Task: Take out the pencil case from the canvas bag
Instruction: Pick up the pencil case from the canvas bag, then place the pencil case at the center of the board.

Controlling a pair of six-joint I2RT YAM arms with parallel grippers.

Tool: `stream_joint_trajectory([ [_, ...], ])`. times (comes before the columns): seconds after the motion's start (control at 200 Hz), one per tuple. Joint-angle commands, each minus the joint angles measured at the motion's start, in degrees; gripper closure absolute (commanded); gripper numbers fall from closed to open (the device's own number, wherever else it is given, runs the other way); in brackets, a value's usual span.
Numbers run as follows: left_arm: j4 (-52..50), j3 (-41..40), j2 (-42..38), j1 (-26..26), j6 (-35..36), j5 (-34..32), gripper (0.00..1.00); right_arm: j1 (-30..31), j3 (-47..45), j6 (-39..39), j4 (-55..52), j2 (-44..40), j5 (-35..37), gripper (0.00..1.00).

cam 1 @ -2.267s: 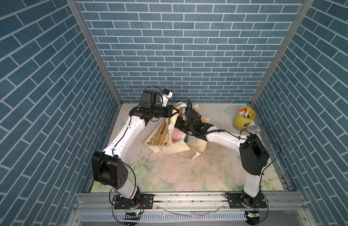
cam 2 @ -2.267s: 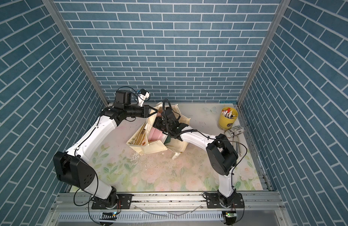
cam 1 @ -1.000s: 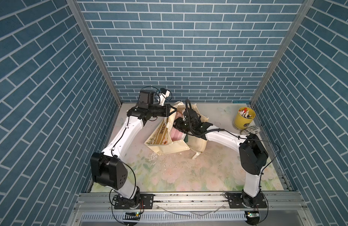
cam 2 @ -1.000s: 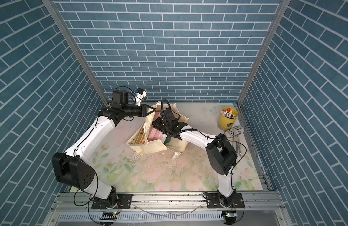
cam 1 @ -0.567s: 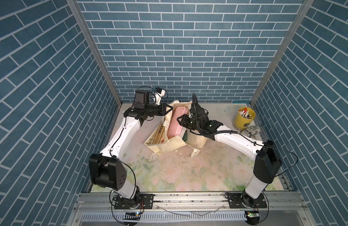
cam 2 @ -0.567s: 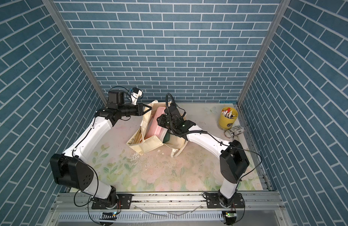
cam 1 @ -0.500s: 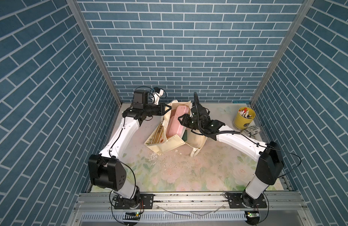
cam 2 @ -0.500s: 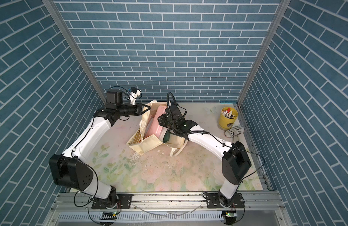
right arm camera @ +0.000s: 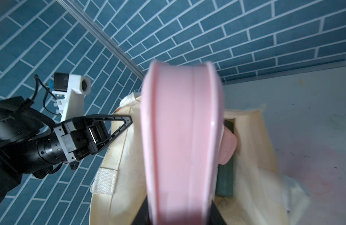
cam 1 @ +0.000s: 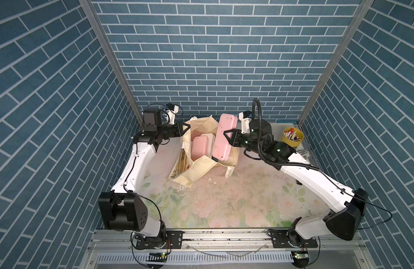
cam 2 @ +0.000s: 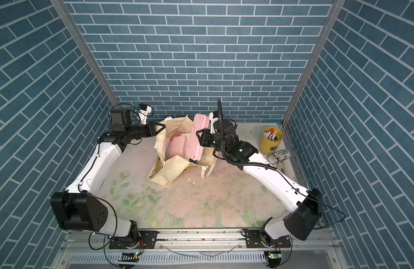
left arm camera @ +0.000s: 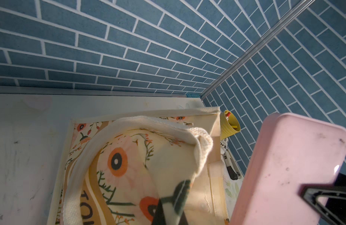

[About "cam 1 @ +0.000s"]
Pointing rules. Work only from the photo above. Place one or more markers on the floral cream canvas bag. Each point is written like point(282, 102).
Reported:
point(186, 170)

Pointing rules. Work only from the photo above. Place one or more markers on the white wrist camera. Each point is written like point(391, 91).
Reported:
point(172, 111)
point(245, 119)

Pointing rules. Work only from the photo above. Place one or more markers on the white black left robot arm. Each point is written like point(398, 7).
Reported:
point(123, 208)

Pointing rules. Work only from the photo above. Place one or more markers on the yellow pen cup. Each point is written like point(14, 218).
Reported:
point(292, 136)

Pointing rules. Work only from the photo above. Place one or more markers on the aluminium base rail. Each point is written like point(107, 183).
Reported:
point(240, 248)

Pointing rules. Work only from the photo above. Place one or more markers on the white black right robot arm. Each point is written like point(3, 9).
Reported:
point(346, 206)

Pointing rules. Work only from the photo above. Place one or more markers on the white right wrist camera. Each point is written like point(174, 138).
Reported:
point(245, 119)

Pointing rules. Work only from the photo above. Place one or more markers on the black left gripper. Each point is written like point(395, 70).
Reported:
point(178, 131)

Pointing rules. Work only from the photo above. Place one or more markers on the pink pencil case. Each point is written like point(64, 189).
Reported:
point(221, 146)
point(200, 147)

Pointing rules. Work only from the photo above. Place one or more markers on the white pencil case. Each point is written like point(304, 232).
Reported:
point(211, 141)

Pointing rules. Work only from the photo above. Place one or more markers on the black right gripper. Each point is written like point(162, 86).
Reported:
point(233, 138)

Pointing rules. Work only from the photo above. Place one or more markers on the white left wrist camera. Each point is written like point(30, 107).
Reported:
point(172, 111)

